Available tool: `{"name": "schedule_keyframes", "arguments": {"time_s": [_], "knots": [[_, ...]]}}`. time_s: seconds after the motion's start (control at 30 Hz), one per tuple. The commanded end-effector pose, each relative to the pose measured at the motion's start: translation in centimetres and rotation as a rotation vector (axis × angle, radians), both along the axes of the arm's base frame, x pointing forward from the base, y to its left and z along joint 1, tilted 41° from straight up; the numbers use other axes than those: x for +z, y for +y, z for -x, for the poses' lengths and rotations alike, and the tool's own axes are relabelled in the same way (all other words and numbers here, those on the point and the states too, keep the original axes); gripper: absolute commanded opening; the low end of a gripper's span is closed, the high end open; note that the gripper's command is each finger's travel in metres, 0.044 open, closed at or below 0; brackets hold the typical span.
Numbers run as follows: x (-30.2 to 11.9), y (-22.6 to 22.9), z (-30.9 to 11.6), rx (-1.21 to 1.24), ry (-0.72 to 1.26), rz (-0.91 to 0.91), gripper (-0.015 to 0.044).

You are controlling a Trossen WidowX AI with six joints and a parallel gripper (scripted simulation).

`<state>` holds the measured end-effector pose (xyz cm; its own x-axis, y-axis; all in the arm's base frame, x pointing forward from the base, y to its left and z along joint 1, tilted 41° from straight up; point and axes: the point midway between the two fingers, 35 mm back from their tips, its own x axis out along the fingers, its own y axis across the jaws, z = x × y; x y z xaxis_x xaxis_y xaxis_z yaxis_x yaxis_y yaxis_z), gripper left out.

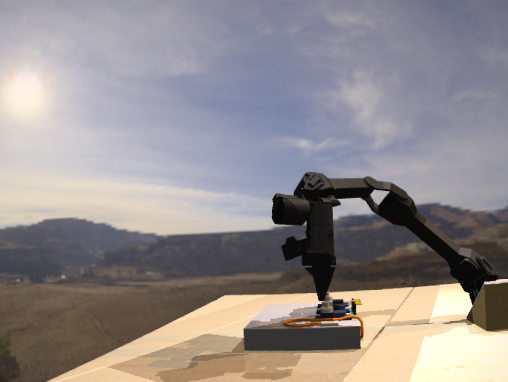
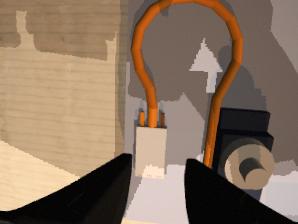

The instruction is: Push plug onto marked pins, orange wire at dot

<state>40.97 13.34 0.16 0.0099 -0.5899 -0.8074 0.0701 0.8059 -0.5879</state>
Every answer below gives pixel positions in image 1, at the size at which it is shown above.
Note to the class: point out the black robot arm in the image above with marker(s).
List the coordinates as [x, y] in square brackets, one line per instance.
[316, 195]

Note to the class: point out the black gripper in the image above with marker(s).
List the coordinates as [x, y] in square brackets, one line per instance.
[320, 257]

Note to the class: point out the black pin header strip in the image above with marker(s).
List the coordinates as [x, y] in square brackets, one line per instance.
[353, 307]

